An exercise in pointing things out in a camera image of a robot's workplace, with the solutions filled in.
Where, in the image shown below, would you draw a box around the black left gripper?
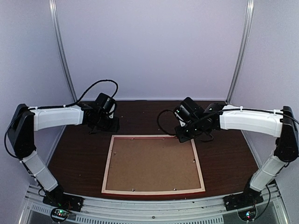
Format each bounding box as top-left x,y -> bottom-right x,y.
92,113 -> 120,133

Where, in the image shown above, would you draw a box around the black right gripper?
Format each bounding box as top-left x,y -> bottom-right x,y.
175,119 -> 203,142

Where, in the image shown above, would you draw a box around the red picture frame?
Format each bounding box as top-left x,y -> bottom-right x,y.
100,134 -> 206,195

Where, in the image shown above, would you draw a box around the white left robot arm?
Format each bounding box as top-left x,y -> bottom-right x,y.
4,93 -> 120,207

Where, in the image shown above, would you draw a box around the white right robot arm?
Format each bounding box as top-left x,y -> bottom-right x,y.
173,97 -> 299,206

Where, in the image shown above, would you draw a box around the right controller board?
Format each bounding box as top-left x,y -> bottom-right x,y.
237,208 -> 257,222

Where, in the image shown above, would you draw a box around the controller board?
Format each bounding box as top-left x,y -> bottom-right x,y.
50,208 -> 70,223
237,208 -> 257,222

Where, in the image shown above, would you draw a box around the left controller board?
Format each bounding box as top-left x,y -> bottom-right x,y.
50,208 -> 70,223

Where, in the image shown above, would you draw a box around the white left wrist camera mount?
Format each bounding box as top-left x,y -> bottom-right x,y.
108,104 -> 117,119

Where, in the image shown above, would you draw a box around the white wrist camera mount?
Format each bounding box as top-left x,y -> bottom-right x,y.
174,111 -> 186,127
108,104 -> 117,119

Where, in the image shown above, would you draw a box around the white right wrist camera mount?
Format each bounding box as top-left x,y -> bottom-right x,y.
174,111 -> 186,127

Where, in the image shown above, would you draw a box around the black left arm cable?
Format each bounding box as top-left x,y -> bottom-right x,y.
4,79 -> 119,159

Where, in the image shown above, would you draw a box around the aluminium front rail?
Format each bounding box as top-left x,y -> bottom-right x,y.
20,183 -> 288,224

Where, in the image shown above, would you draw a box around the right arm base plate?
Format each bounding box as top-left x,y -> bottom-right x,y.
223,193 -> 263,211

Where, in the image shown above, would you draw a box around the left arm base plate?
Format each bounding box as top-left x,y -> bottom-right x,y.
43,194 -> 84,212

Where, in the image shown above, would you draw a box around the left aluminium corner post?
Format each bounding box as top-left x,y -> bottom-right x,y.
48,0 -> 78,105

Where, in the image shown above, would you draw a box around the aluminium corner post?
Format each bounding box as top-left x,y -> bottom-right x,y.
226,0 -> 255,103
48,0 -> 78,105

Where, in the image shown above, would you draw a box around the right aluminium corner post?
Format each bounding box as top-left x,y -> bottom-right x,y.
226,0 -> 255,103

